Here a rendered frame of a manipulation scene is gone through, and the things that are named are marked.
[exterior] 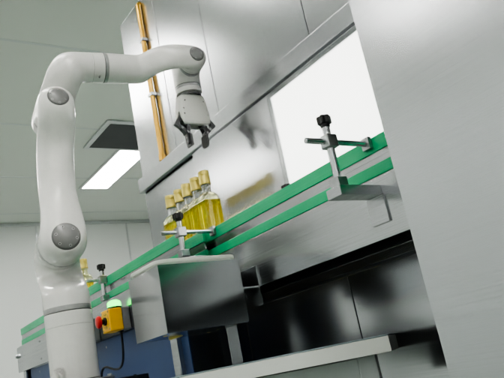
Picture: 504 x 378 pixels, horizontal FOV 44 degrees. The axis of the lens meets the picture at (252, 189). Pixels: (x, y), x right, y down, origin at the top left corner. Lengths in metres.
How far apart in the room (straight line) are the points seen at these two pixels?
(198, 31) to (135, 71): 0.43
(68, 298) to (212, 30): 1.06
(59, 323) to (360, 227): 0.79
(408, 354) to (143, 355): 0.87
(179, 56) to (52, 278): 0.74
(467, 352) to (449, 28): 0.46
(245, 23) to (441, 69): 1.17
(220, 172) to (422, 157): 1.17
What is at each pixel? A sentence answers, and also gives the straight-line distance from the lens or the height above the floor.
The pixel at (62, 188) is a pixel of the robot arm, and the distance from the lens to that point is 1.73.
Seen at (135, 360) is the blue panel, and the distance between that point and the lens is 2.09.
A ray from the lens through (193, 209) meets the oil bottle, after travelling 1.90.
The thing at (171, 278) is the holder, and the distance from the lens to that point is 1.45.
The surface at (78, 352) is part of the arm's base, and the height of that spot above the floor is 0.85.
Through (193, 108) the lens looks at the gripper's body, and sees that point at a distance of 1.96.
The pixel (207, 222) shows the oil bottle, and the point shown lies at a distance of 1.83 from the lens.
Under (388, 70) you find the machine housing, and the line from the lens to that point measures 1.03.
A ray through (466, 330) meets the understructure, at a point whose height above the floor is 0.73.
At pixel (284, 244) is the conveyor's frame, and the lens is 1.48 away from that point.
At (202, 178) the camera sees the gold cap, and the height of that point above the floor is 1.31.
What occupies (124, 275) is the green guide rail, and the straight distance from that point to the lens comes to 2.11.
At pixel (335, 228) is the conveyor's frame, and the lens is 1.34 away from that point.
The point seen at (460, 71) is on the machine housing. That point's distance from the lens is 0.94.
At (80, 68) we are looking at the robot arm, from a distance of 1.90.
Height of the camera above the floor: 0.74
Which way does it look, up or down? 16 degrees up
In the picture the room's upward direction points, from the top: 11 degrees counter-clockwise
